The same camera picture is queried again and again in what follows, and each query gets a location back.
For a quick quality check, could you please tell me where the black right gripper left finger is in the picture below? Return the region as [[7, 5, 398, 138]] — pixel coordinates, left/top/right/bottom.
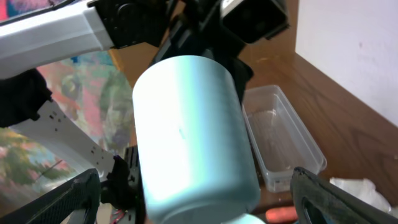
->
[[1, 169, 101, 224]]

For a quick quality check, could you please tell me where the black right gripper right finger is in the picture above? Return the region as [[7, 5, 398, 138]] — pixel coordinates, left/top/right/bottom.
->
[[290, 167, 397, 224]]

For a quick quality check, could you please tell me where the white napkin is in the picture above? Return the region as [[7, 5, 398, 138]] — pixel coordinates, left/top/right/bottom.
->
[[330, 177, 394, 214]]

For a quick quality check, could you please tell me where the light blue cup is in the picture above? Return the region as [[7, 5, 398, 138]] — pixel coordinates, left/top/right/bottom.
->
[[132, 55, 261, 224]]

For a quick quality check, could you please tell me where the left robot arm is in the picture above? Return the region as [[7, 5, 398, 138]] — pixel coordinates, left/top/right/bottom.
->
[[1, 1, 289, 187]]

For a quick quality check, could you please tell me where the orange carrot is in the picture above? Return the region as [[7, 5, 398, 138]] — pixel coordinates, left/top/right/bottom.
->
[[265, 206, 298, 223]]

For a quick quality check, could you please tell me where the clear plastic bin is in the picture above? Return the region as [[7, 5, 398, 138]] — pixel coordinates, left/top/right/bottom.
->
[[242, 85, 327, 193]]

